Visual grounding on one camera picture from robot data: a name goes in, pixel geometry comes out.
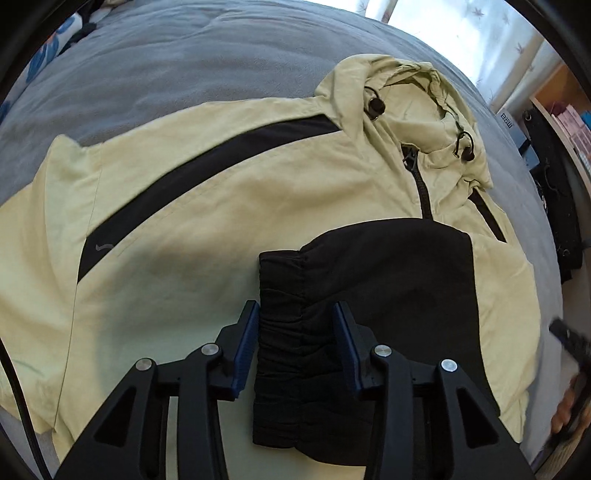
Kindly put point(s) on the wooden shelf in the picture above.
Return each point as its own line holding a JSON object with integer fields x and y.
{"x": 565, "y": 110}

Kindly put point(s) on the yellow and black hooded jacket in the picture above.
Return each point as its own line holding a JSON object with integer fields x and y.
{"x": 194, "y": 194}

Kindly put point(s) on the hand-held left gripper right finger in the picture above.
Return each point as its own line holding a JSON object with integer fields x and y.
{"x": 345, "y": 344}

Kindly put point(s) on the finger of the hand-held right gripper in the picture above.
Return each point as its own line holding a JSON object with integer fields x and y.
{"x": 569, "y": 339}

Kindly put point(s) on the blue and white box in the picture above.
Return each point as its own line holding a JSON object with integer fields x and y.
{"x": 512, "y": 131}

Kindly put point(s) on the blue floral pillow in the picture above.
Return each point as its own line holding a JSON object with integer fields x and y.
{"x": 48, "y": 48}

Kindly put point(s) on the dark cloth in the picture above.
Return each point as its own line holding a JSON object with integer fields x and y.
{"x": 83, "y": 34}

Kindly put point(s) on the white leaf print curtain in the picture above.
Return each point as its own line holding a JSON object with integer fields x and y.
{"x": 461, "y": 41}

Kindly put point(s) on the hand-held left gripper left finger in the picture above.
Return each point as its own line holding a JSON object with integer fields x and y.
{"x": 244, "y": 342}

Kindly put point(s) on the grey bed blanket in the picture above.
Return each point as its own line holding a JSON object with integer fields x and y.
{"x": 184, "y": 60}

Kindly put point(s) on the person's right hand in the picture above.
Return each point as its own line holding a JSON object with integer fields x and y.
{"x": 567, "y": 406}

